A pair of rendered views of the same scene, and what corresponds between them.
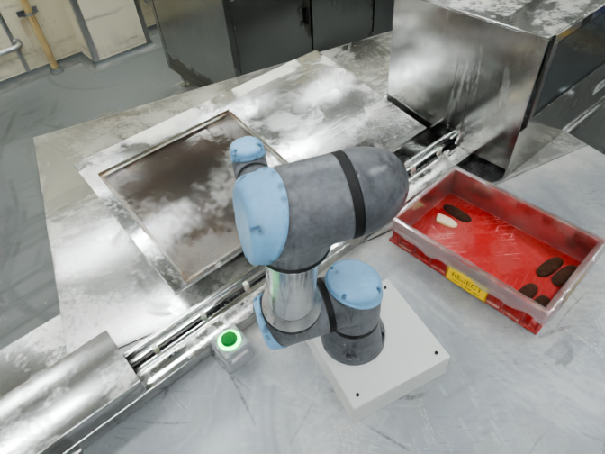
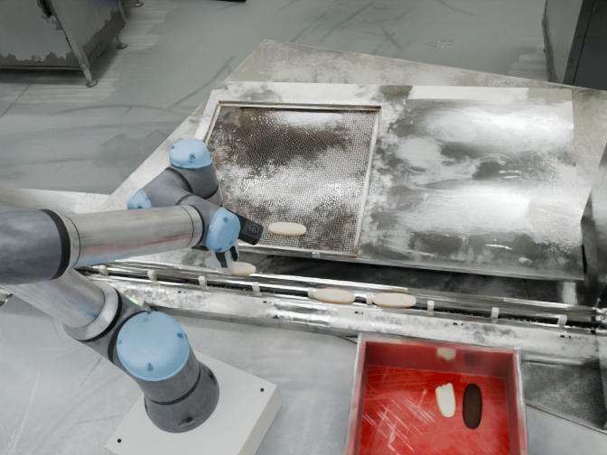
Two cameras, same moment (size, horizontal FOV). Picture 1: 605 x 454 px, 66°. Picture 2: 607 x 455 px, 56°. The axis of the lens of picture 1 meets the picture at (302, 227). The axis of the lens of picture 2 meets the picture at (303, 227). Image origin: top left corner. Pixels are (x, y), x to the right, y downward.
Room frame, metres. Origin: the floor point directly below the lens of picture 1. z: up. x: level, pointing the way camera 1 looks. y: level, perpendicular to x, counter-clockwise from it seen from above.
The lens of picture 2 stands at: (0.50, -0.76, 1.96)
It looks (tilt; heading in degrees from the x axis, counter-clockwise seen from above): 46 degrees down; 57
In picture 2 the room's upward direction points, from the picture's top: 10 degrees counter-clockwise
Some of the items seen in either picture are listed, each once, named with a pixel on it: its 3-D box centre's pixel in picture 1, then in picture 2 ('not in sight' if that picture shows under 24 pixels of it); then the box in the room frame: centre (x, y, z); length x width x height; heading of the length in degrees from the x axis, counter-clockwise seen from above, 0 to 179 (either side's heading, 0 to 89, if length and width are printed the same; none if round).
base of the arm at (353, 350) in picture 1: (353, 324); (176, 385); (0.57, -0.09, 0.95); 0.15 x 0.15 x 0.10
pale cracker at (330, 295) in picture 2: not in sight; (334, 295); (0.99, -0.10, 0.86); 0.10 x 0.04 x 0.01; 127
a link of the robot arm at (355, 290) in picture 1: (350, 295); (156, 353); (0.57, -0.09, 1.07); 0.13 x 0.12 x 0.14; 104
